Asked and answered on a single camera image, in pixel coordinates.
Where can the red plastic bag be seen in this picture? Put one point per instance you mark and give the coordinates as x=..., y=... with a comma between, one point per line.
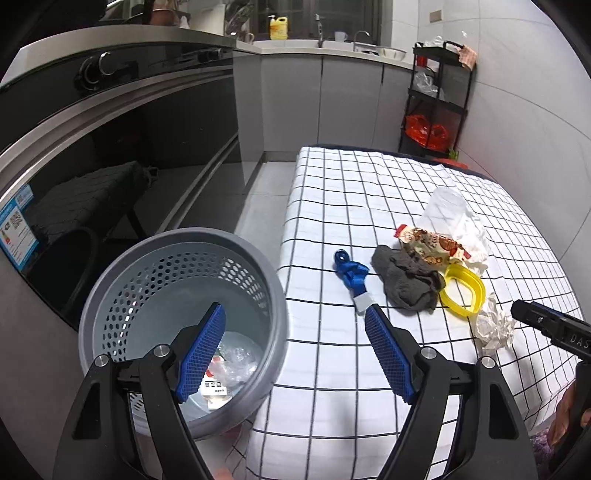
x=415, y=129
x=438, y=136

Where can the white mug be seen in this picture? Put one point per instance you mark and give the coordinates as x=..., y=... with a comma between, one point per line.
x=340, y=37

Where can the clear plastic bag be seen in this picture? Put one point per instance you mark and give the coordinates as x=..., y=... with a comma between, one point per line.
x=429, y=83

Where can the black oven knob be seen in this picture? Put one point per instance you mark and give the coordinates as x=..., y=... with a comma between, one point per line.
x=94, y=71

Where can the dark window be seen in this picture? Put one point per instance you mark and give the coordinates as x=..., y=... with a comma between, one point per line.
x=300, y=14

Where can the white printed packet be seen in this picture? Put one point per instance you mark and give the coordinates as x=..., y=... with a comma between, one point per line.
x=214, y=388

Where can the crumpled clear plastic film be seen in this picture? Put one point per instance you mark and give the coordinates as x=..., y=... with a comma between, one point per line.
x=235, y=364

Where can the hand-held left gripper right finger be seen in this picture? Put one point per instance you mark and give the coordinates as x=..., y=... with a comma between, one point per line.
x=385, y=346

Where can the checked pink cloth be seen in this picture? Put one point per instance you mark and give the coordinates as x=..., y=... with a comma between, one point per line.
x=467, y=56

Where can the grey perforated waste basket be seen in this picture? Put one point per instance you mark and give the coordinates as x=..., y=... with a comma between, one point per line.
x=138, y=286

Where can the grey sock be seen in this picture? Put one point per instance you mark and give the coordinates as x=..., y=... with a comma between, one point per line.
x=401, y=281

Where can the curved metal faucet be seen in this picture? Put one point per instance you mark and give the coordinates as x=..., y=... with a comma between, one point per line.
x=362, y=34

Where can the white plastic bag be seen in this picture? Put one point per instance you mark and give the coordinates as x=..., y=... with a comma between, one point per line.
x=473, y=240

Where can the wall socket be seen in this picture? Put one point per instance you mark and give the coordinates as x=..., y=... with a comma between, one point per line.
x=435, y=16

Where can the person's right hand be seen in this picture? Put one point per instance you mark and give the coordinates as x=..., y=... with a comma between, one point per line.
x=563, y=415

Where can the black built-in oven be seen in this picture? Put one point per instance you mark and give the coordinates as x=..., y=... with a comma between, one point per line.
x=115, y=138

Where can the grey kitchen cabinet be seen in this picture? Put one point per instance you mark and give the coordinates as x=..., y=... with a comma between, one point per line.
x=286, y=101

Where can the yellow detergent bottle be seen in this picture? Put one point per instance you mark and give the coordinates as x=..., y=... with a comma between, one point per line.
x=278, y=28

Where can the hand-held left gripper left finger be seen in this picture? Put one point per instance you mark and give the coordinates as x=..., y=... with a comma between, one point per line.
x=203, y=350

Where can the blue label sticker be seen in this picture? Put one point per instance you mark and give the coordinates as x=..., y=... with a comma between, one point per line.
x=21, y=230

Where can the white checked tablecloth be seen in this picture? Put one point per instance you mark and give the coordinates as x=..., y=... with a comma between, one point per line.
x=351, y=198

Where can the purple fuzzy cloth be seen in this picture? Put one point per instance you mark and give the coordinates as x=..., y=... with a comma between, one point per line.
x=541, y=447

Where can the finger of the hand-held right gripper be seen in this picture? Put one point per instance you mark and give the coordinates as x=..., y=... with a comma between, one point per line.
x=531, y=316

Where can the white tissue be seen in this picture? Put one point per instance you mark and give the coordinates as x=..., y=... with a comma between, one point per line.
x=491, y=327

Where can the black metal shelf rack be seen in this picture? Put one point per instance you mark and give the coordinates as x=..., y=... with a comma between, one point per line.
x=427, y=55

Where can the red plastic basin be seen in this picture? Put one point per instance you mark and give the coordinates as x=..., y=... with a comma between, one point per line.
x=450, y=162

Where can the printed snack wrapper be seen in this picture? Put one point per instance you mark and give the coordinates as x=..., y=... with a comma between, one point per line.
x=429, y=244

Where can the metal kitchen faucet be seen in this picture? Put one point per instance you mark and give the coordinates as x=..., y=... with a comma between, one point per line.
x=318, y=30

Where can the white colander bowl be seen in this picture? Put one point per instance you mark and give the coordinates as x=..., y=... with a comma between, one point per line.
x=392, y=53

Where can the brown pot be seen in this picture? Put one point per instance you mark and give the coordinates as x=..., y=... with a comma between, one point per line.
x=168, y=17

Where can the green leafy vegetable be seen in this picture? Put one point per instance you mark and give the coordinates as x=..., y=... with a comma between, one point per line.
x=454, y=153

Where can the clear plastic cup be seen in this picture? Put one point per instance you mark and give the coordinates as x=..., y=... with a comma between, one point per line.
x=445, y=207

